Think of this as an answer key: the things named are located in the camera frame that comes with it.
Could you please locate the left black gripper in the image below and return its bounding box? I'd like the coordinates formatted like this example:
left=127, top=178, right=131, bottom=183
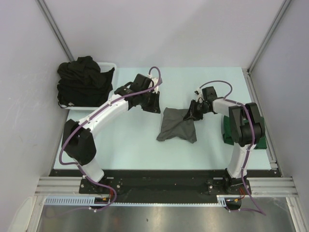
left=139, top=89, right=160, bottom=114

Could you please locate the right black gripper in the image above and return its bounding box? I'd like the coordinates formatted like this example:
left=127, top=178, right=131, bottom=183
left=183, top=100, right=210, bottom=122

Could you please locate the grey t shirt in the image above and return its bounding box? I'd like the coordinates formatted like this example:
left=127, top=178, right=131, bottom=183
left=156, top=108, right=197, bottom=144

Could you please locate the white plastic basket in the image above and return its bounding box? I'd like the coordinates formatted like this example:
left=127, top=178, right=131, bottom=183
left=58, top=62, right=117, bottom=111

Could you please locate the black t shirts pile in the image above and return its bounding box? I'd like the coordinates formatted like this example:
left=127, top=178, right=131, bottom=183
left=57, top=56, right=114, bottom=107

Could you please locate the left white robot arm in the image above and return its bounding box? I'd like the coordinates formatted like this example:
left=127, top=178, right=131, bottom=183
left=60, top=74, right=162, bottom=193

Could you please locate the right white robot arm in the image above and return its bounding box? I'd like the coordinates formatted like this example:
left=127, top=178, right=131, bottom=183
left=183, top=87, right=265, bottom=194

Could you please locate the green folded t shirt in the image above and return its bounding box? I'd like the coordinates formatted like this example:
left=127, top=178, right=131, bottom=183
left=222, top=116, right=267, bottom=149

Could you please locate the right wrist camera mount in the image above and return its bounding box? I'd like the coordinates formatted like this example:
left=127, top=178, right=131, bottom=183
left=195, top=88, right=204, bottom=102

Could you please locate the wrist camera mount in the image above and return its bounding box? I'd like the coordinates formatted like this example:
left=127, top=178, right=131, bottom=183
left=148, top=74, right=162, bottom=94
left=195, top=88, right=204, bottom=102

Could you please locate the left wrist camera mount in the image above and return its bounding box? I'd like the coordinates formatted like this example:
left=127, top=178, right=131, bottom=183
left=148, top=74, right=162, bottom=94

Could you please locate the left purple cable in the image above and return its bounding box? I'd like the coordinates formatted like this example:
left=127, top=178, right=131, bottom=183
left=44, top=66, right=163, bottom=219

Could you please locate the purple cable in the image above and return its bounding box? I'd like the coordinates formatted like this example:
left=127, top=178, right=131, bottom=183
left=199, top=81, right=266, bottom=216
left=44, top=66, right=163, bottom=219

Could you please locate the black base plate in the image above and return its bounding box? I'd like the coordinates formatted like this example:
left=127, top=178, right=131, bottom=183
left=49, top=169, right=282, bottom=205

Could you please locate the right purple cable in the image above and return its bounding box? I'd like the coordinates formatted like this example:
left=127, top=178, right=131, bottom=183
left=199, top=81, right=266, bottom=216

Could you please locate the light blue cable duct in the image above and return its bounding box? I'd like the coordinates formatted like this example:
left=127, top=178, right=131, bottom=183
left=44, top=196, right=226, bottom=207

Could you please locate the aluminium frame rail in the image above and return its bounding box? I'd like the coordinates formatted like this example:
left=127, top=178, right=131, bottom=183
left=35, top=177, right=298, bottom=197

